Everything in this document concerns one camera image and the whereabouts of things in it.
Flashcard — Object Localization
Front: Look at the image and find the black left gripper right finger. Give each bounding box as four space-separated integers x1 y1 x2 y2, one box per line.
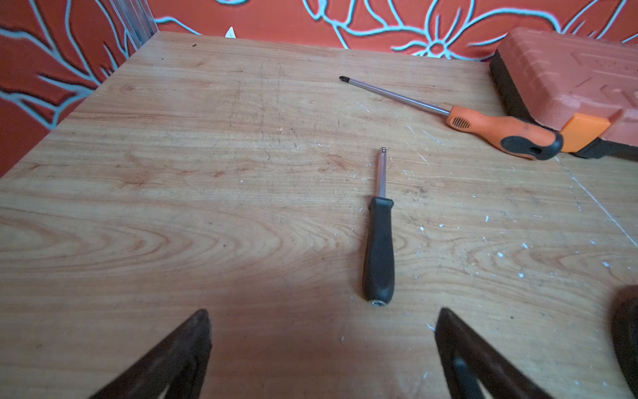
435 308 550 398

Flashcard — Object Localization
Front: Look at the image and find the orange plastic tool case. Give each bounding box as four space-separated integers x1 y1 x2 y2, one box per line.
489 28 637 159

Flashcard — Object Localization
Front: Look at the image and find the orange black handled screwdriver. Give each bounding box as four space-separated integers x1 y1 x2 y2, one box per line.
339 76 564 161

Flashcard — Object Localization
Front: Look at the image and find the black round stand base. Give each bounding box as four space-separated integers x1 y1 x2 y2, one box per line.
611 285 637 398

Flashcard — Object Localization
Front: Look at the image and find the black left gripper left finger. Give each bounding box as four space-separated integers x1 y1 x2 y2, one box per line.
92 309 212 398

